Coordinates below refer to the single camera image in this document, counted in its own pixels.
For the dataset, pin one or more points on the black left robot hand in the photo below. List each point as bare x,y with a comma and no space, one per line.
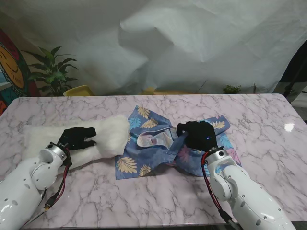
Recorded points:
76,139

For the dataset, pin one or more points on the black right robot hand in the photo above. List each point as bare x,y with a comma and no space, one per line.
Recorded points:
201,136

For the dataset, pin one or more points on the white pillow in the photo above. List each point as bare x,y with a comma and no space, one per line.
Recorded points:
110,136

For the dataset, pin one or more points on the blue leaf-print pillowcase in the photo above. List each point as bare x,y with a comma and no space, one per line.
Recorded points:
134,165

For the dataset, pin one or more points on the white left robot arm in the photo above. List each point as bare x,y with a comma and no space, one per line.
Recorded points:
21,189

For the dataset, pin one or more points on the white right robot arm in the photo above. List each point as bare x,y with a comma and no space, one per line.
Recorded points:
242,191

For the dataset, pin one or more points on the yellow plastic chair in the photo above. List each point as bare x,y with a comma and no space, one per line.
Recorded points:
78,91

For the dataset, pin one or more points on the yellow wooden bench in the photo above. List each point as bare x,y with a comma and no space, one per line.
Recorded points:
172,92

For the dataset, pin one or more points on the small green plant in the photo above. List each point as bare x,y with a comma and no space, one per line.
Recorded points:
231,89

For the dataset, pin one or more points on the large green potted plant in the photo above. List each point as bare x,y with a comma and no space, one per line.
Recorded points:
54,74

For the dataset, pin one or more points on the colourful smiley face board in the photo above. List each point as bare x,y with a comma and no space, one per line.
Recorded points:
12,69

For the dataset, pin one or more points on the white backdrop sheet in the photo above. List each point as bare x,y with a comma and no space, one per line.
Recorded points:
168,43

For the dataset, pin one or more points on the dark stand with equipment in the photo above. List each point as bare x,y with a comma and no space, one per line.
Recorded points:
296,72

